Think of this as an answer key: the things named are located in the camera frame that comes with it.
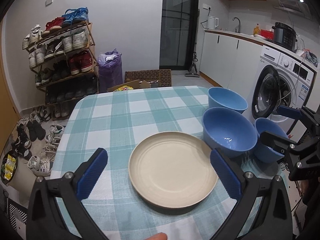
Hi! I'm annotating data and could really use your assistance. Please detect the white washing machine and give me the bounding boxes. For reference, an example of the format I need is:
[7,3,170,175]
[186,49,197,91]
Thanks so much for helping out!
[247,46,316,142]

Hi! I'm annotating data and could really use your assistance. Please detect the teal checked tablecloth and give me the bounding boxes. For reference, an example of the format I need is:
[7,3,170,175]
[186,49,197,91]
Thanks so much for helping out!
[50,86,236,239]

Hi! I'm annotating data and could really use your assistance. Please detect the patterned cardboard box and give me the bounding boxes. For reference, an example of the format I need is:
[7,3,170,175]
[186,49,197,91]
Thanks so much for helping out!
[125,69,172,87]

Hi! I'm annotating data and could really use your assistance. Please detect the right hand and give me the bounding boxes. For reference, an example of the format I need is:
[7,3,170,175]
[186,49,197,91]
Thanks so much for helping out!
[301,178,319,209]

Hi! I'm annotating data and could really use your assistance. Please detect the small blue bowl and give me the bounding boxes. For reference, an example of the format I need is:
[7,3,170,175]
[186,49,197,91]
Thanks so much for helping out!
[254,118,287,163]

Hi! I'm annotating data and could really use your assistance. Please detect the chrome faucet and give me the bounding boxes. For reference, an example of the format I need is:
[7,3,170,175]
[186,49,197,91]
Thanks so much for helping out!
[232,17,241,33]

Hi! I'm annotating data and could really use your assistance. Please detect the medium blue bowl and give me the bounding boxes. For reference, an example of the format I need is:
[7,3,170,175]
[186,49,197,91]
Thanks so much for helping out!
[202,107,258,159]

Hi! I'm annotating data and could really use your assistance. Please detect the white trash bin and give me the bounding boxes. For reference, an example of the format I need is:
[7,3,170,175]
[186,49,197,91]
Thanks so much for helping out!
[1,150,36,199]

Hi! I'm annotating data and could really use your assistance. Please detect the left hand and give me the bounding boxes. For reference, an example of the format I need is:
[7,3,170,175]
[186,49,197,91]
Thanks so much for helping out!
[145,232,168,240]

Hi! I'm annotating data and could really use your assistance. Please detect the wooden door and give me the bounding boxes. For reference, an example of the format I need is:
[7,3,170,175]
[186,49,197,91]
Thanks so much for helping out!
[0,22,21,153]

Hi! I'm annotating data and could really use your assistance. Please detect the wooden shoe rack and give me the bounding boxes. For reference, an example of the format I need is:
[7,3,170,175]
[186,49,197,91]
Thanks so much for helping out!
[23,21,100,106]

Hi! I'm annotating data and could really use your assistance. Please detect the open cardboard snack box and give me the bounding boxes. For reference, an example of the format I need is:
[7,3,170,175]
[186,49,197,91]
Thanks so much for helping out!
[107,80,151,92]

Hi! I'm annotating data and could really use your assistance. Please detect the black glass door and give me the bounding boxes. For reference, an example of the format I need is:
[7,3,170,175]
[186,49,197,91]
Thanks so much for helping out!
[159,0,199,70]

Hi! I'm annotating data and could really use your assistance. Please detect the white kitchen cabinets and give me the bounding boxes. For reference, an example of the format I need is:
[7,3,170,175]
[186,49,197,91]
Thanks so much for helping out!
[200,32,263,88]

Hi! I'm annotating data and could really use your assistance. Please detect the purple plastic bag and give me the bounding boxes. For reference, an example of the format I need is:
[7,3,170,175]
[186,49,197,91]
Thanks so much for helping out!
[97,49,123,93]

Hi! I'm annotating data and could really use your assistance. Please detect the vacuum mop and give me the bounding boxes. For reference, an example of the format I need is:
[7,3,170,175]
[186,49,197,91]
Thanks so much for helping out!
[185,52,200,77]

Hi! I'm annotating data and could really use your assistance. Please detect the large blue bowl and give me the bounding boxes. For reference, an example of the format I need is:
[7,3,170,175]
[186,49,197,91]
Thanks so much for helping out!
[208,87,248,114]

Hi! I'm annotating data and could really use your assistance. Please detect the black rice cooker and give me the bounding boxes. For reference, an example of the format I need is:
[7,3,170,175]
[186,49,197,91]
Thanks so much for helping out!
[272,22,297,52]

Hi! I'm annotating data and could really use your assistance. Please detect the large cream plate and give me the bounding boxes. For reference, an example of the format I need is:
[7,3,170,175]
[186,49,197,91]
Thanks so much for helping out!
[128,132,218,209]

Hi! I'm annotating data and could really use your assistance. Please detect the white electric kettle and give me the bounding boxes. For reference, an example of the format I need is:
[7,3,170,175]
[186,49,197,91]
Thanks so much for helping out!
[207,15,219,30]

